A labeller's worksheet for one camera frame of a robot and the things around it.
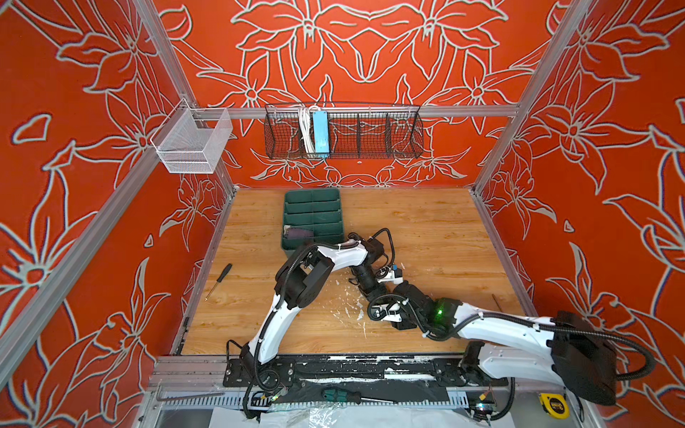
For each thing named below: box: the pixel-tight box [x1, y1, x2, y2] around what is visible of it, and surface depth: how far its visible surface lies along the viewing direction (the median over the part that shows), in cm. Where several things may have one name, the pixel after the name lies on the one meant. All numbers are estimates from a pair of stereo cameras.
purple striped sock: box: [286, 227, 314, 239], surface depth 99 cm
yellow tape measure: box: [538, 393, 570, 420], surface depth 68 cm
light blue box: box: [313, 110, 331, 158], surface depth 92 cm
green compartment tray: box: [281, 189, 345, 251], surface depth 105 cm
